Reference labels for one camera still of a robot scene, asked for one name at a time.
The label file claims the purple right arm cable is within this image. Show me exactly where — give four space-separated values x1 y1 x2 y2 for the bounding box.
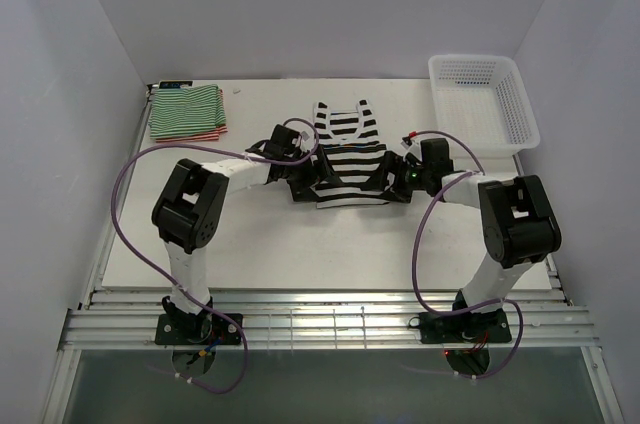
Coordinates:
399 129 525 381

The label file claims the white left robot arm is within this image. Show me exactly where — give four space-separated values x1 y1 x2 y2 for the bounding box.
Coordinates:
151 125 341 344

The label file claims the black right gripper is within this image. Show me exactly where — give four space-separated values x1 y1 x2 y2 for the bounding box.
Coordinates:
361 151 431 204

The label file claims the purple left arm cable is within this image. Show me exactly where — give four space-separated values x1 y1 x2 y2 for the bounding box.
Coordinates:
110 117 321 394

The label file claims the red white striped tank top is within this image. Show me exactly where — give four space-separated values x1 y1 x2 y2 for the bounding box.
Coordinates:
154 125 228 144

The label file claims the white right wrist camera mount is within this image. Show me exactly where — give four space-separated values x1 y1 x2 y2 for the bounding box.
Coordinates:
401 132 423 167

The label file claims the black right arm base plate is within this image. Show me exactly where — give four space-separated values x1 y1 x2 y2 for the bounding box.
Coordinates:
408 310 512 344

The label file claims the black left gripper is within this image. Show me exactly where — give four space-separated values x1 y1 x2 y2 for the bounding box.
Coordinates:
283 145 342 203

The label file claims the blue label sticker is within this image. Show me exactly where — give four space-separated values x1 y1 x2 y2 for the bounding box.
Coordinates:
158 80 193 89

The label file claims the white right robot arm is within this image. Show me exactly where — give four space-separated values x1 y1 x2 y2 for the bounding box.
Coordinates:
363 131 562 341

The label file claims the white perforated plastic basket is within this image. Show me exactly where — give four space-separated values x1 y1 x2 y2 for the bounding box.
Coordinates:
428 54 541 158

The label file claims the green white striped tank top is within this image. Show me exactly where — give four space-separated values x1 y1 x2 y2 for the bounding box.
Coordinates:
149 84 227 141

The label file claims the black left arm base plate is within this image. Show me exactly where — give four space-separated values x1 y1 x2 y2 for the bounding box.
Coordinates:
154 296 244 347

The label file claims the black white striped tank top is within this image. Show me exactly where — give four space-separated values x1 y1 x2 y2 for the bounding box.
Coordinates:
313 100 387 209

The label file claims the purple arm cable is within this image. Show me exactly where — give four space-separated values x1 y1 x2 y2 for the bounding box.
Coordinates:
399 129 525 381
110 117 321 394

